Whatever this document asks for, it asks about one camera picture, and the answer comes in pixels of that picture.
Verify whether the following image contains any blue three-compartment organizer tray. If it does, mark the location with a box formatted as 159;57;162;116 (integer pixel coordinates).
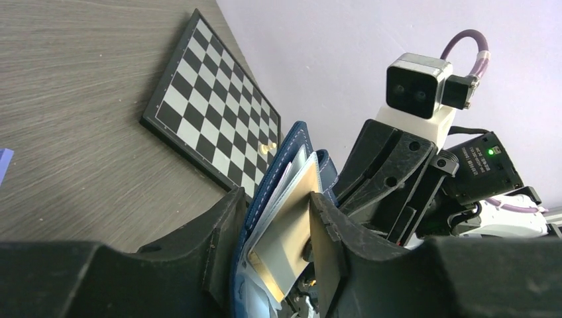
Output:
0;148;14;184

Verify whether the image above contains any blue card holder wallet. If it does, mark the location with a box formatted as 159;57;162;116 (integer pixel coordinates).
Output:
230;121;338;317

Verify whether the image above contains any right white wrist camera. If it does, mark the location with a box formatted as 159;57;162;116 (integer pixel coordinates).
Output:
375;51;489;150

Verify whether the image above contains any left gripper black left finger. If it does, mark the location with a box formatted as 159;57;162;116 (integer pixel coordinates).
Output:
1;189;246;317

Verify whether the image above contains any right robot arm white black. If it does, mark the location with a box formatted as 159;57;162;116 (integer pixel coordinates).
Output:
333;119;561;246

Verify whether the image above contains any black and white checkerboard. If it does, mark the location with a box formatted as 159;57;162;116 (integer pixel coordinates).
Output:
140;11;281;201

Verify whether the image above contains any small white chess pawn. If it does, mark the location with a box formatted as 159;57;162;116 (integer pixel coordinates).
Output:
258;142;277;155

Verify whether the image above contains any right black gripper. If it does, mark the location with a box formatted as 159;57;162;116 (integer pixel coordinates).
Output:
333;119;459;246

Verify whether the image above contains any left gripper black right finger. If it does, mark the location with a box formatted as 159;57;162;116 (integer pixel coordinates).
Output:
310;193;561;317

